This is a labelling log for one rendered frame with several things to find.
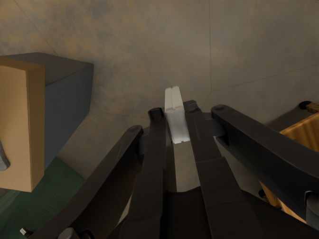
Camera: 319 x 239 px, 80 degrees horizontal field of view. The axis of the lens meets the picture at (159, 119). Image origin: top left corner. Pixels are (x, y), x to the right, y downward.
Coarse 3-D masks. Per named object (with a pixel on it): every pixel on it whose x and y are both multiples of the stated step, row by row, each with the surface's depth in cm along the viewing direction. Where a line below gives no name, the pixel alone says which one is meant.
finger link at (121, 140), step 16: (128, 144) 12; (112, 160) 11; (128, 160) 12; (96, 176) 10; (112, 176) 10; (128, 176) 11; (80, 192) 9; (96, 192) 9; (112, 192) 10; (128, 192) 11; (64, 208) 8; (80, 208) 8; (96, 208) 8; (112, 208) 10; (48, 224) 8; (64, 224) 7; (80, 224) 8; (96, 224) 8; (112, 224) 9
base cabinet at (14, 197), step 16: (48, 176) 114; (64, 176) 124; (80, 176) 135; (16, 192) 105; (32, 192) 100; (48, 192) 107; (64, 192) 115; (0, 208) 99; (16, 208) 89; (32, 208) 95; (48, 208) 101; (0, 224) 80; (16, 224) 85; (32, 224) 90
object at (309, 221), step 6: (312, 192) 7; (312, 198) 6; (318, 198) 6; (312, 204) 6; (318, 204) 6; (306, 210) 7; (312, 210) 6; (318, 210) 6; (306, 216) 7; (312, 216) 6; (318, 216) 6; (306, 222) 7; (312, 222) 6; (318, 222) 6; (318, 228) 6
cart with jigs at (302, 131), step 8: (304, 104) 124; (312, 104) 119; (312, 112) 119; (304, 120) 113; (312, 120) 113; (288, 128) 115; (296, 128) 114; (304, 128) 115; (312, 128) 115; (288, 136) 116; (296, 136) 116; (304, 136) 117; (312, 136) 117; (304, 144) 119; (312, 144) 120; (264, 192) 151; (264, 200) 148; (272, 200) 135; (280, 200) 87; (288, 208) 90; (296, 216) 92
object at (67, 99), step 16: (48, 64) 82; (64, 64) 89; (80, 64) 98; (48, 80) 61; (64, 80) 69; (80, 80) 88; (48, 96) 58; (64, 96) 72; (80, 96) 93; (48, 112) 60; (64, 112) 75; (80, 112) 99; (48, 128) 63; (64, 128) 78; (48, 144) 65; (64, 144) 82; (48, 160) 68
